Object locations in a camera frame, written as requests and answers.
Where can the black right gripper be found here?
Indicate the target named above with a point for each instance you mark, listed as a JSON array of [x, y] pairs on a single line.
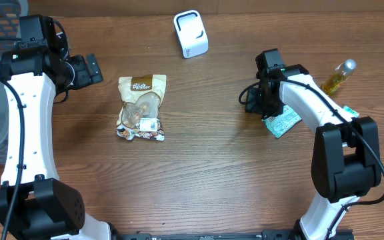
[[254, 108]]

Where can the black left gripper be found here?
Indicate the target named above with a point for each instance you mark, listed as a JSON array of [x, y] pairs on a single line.
[[85, 76]]

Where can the teal wet wipes packet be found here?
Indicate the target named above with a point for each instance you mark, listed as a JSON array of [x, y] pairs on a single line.
[[280, 124]]

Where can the brown white snack bag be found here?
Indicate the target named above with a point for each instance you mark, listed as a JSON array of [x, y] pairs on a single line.
[[139, 115]]

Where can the green tissue pack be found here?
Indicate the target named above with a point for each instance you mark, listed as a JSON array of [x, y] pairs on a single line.
[[351, 111]]

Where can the yellow Vim bottle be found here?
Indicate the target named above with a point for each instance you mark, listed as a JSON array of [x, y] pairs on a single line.
[[341, 74]]

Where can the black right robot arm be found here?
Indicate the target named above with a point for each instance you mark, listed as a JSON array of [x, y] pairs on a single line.
[[346, 169]]

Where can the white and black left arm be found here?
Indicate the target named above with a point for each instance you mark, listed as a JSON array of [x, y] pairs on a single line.
[[34, 203]]

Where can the white barcode scanner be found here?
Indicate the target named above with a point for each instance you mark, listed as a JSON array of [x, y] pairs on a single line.
[[191, 33]]

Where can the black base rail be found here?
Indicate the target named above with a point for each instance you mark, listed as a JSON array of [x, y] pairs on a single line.
[[212, 236]]

